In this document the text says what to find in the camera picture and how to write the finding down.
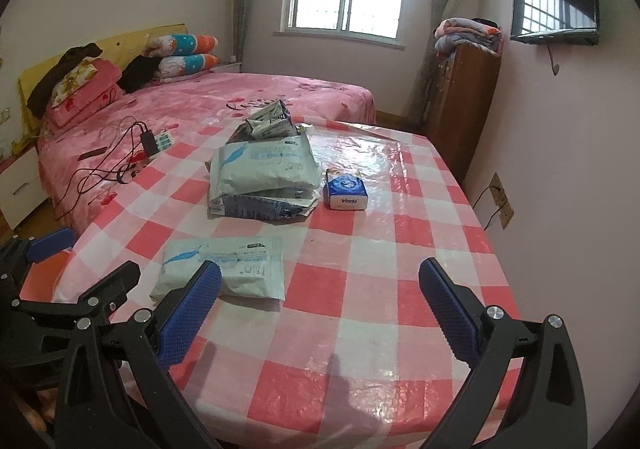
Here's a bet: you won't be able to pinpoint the dark blue flat package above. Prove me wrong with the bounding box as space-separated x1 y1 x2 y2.
207 194 319 221

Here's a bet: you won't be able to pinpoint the white milk carton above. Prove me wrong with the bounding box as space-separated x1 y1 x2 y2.
245 99 297 140

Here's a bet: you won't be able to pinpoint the dark brown garment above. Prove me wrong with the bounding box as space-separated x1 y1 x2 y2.
27 42 103 120

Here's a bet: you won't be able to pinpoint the pink bed cover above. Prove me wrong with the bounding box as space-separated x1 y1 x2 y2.
37 72 376 233

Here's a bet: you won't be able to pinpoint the striped cartoon pillow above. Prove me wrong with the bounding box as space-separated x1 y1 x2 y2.
154 53 219 79
143 34 218 58

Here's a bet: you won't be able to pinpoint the yellow wooden headboard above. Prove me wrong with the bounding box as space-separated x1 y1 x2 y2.
18 22 189 120

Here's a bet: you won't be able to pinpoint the white bedside table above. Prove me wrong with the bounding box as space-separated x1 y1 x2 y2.
0 146 48 230

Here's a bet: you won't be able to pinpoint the wall power socket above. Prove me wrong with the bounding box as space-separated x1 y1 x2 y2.
490 172 514 229

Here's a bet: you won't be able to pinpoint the brown wooden cabinet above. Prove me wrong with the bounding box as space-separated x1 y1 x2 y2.
424 45 501 182

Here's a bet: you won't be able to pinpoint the upper striped cartoon pillow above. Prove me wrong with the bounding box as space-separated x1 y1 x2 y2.
143 34 218 58

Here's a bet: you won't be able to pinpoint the black clothing on bed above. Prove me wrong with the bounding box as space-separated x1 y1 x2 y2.
117 56 162 94

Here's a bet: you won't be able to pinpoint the black charger with cables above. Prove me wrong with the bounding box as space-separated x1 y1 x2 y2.
53 120 154 222

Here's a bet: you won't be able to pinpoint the folded blankets on cabinet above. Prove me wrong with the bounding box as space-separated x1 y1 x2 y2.
434 18 503 57

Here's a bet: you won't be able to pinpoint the white wet wipes pack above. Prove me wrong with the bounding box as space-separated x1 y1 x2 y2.
150 237 285 301

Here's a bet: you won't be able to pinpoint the red white checkered tablecloth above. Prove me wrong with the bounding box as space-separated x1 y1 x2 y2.
54 120 515 448

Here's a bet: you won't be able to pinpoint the orange plastic stool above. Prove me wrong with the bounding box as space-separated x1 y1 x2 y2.
20 250 70 303

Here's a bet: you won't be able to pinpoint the white power strip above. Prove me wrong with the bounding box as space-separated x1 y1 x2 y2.
154 129 175 152

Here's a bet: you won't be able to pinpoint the blue Vinda tissue pack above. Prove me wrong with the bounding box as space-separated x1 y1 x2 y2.
323 168 369 210

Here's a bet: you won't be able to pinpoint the lower striped cartoon pillow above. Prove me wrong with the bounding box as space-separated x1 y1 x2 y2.
154 53 219 79

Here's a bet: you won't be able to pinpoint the folded pink quilt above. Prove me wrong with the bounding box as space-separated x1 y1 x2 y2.
44 59 122 129

